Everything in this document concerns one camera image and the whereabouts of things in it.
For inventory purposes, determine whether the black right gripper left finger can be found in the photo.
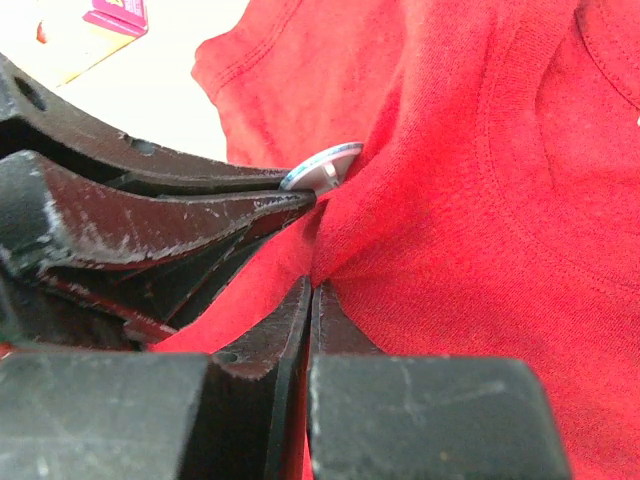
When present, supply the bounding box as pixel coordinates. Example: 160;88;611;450
1;277;312;479

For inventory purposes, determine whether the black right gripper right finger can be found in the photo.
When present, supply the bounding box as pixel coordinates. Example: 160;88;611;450
307;284;572;479

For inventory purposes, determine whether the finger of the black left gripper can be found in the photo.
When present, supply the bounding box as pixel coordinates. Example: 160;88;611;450
1;56;286;193
1;151;315;280

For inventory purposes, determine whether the red t-shirt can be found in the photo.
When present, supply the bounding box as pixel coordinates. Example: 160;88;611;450
157;1;639;479

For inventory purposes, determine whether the round white blue brooch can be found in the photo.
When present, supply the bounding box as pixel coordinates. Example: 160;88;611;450
279;142;363;196

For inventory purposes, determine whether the pink orange sponge box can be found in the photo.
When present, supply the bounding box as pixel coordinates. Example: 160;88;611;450
83;0;148;38

